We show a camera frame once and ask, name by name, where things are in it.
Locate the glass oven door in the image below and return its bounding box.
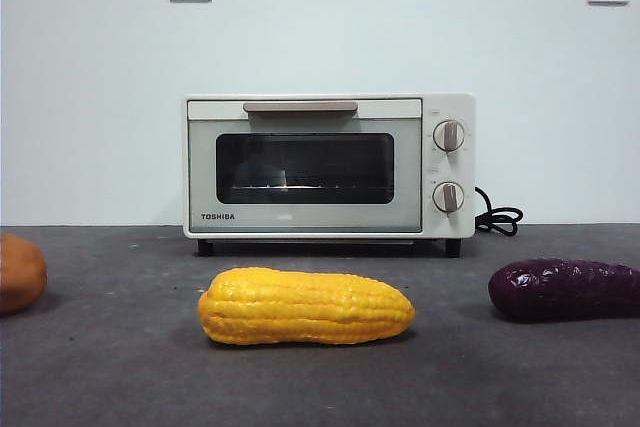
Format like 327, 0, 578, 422
186, 98, 424, 236

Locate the white Toshiba toaster oven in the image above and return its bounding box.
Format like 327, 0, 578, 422
182, 91, 477, 259

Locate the brown potato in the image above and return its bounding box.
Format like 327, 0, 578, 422
0, 233, 48, 317

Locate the beige oven knob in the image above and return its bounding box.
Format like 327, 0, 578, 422
432, 181, 465, 216
432, 119, 468, 154

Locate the yellow corn cob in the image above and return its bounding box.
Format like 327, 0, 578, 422
197, 267, 417, 347

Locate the purple eggplant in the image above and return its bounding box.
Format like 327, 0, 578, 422
488, 258, 640, 323

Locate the metal oven wire rack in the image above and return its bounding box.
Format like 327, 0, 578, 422
222, 180, 394, 194

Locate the black oven power cable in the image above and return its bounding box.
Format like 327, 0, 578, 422
473, 185, 525, 237

